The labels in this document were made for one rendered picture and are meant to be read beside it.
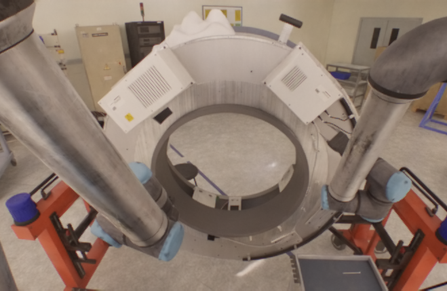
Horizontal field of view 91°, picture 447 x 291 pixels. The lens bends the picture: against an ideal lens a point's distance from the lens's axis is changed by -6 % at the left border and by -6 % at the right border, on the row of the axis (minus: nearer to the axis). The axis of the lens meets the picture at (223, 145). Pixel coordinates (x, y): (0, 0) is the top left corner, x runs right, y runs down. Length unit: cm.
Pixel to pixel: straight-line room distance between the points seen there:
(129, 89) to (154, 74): 12
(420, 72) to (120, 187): 55
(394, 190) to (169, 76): 84
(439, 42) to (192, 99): 87
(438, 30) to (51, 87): 58
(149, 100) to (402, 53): 81
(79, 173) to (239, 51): 83
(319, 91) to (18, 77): 90
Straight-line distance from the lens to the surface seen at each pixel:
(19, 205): 159
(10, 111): 30
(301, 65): 95
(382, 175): 88
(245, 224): 153
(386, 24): 1019
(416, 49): 54
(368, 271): 168
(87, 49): 547
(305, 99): 98
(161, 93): 96
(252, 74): 106
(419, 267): 178
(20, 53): 29
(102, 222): 65
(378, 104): 60
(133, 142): 129
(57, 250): 186
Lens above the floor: 190
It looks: 28 degrees down
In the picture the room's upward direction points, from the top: 1 degrees counter-clockwise
